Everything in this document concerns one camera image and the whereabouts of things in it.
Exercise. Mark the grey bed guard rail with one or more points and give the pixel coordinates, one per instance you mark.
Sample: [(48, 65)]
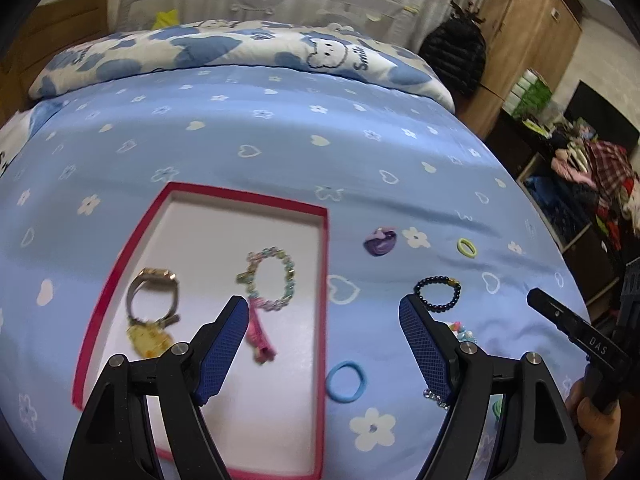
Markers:
[(382, 20)]

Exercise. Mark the yellow green hair claw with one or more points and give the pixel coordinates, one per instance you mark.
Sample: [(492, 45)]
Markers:
[(150, 340)]

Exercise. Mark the white blue pillow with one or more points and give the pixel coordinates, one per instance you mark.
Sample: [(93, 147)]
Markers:
[(20, 129)]

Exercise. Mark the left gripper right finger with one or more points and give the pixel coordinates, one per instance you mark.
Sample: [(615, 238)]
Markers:
[(433, 346)]

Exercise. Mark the blue white cloud duvet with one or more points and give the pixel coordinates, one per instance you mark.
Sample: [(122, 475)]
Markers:
[(334, 49)]

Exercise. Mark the pink hair clip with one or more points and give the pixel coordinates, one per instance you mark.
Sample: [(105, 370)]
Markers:
[(256, 336)]

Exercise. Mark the right hand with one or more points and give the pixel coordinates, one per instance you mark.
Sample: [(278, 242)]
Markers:
[(599, 456)]

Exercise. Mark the rhinestone hair clip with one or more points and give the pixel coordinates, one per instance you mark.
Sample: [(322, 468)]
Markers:
[(435, 399)]

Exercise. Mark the wooden wardrobe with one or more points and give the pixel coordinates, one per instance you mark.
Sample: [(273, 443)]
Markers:
[(537, 35)]

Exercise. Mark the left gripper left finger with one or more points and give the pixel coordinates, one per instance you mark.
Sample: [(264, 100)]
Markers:
[(214, 347)]

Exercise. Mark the yellow star toy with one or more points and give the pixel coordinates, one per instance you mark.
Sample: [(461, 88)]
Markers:
[(164, 19)]

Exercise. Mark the wooden headboard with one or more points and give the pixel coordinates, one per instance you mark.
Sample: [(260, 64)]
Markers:
[(50, 29)]

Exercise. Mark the light blue bed sheet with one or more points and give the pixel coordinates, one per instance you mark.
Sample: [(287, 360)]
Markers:
[(367, 189)]

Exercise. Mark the green tissue packs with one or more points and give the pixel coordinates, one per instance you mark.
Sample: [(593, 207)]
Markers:
[(529, 95)]

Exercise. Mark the black monitor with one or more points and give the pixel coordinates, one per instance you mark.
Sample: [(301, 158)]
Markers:
[(608, 122)]

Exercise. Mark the pile of clothes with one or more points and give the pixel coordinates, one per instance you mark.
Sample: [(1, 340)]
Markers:
[(580, 182)]

